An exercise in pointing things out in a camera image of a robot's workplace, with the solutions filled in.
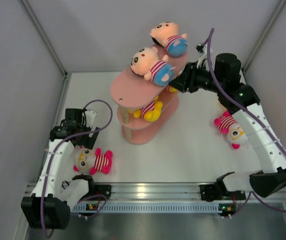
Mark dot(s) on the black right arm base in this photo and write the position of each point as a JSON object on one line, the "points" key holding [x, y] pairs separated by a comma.
{"points": [[217, 192]]}

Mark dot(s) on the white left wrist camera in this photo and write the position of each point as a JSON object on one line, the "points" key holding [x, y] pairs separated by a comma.
{"points": [[90, 116]]}

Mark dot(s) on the pink white panda plush glasses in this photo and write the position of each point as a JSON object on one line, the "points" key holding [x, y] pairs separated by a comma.
{"points": [[89, 162]]}

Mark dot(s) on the boy plush on shelf top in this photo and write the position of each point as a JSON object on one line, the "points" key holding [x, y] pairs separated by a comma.
{"points": [[166, 34]]}

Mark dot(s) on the yellow plush toy big eyes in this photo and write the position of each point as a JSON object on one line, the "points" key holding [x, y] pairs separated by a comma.
{"points": [[150, 112]]}

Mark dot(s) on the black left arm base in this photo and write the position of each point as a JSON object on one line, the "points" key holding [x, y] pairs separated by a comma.
{"points": [[102, 189]]}

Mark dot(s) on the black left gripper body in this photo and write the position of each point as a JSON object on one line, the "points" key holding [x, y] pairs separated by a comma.
{"points": [[86, 141]]}

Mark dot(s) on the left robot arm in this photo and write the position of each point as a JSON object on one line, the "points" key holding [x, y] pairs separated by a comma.
{"points": [[65, 177]]}

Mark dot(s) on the boy plush blue pants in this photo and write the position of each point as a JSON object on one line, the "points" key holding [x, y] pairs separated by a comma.
{"points": [[146, 63]]}

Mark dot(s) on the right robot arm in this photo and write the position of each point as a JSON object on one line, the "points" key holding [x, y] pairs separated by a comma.
{"points": [[243, 104]]}

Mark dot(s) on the yellow plush toy striped shirt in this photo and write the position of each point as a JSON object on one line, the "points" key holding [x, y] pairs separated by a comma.
{"points": [[170, 88]]}

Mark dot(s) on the pink wooden three-tier shelf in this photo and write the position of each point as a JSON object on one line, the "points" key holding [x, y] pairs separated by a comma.
{"points": [[131, 91]]}

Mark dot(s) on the aluminium frame rail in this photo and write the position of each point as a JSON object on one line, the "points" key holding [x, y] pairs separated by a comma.
{"points": [[185, 192]]}

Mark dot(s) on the pink white panda plush right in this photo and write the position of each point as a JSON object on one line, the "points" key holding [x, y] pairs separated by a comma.
{"points": [[229, 127]]}

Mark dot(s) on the slotted cable duct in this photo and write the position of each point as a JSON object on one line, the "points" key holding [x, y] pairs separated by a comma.
{"points": [[203, 208]]}

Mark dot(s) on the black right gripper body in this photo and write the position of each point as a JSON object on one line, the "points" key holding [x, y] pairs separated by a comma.
{"points": [[197, 78]]}

